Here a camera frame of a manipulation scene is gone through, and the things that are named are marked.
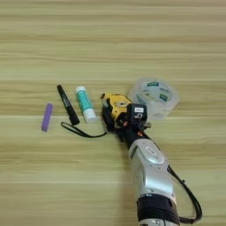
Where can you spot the black marker pen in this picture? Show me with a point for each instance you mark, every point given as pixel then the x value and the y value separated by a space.
pixel 68 105

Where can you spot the purple eraser block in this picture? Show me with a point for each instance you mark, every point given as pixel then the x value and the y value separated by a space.
pixel 47 117

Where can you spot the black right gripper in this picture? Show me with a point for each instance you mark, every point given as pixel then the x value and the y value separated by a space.
pixel 129 132

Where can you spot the green white glue stick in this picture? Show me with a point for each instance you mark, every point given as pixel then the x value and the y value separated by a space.
pixel 85 104

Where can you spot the yellow black tape measure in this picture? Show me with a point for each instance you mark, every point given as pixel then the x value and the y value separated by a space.
pixel 118 104

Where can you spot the small black box white label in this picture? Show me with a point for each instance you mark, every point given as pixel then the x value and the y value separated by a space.
pixel 137 111

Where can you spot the clear adhesive tape roll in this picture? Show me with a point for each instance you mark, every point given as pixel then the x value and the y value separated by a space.
pixel 156 97

